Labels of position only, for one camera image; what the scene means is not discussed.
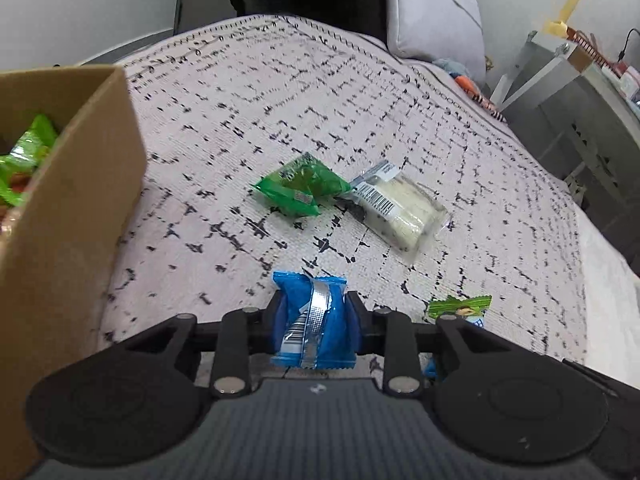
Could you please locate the green blue snack packet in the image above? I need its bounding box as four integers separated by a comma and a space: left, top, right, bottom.
422, 294, 494, 380

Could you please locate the white cream roll packet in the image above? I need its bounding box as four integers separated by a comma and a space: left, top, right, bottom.
342, 159, 450, 259

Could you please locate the patterned white bed cover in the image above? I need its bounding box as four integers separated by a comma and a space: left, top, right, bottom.
98, 16, 587, 361

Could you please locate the white blanket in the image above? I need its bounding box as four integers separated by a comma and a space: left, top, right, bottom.
574, 208, 640, 388

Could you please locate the brown cardboard box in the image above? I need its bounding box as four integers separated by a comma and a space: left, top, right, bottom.
1, 65, 146, 479

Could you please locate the white desk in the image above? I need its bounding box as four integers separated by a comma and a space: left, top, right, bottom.
491, 32, 639, 268

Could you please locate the grey pillow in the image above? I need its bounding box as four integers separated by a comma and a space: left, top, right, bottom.
386, 0, 486, 84

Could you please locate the red plastic basket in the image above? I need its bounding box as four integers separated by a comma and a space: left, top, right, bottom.
567, 27, 614, 70

